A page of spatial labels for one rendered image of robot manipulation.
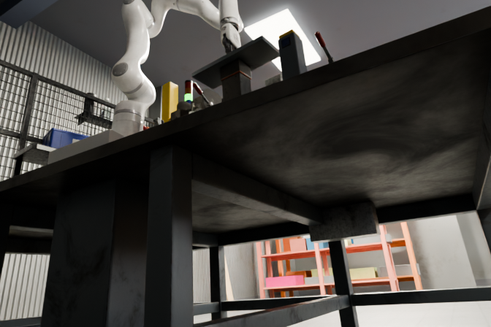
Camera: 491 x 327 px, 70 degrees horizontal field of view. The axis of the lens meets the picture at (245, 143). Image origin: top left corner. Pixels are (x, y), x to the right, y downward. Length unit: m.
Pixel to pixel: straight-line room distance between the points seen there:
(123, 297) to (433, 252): 7.51
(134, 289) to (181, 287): 0.35
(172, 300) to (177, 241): 0.13
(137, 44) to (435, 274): 7.48
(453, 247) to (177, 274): 7.65
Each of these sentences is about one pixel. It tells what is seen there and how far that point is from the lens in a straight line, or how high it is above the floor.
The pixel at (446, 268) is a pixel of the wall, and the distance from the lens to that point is 8.28.
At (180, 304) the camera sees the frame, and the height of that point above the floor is 0.28.
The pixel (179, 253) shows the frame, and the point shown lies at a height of 0.39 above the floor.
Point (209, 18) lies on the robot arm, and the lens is 1.72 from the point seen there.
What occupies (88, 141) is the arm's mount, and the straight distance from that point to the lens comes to 1.26.
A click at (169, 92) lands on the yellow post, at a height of 1.89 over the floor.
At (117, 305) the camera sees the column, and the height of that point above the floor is 0.28.
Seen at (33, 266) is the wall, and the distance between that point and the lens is 4.30.
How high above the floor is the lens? 0.31
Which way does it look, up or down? 22 degrees up
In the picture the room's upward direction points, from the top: 4 degrees counter-clockwise
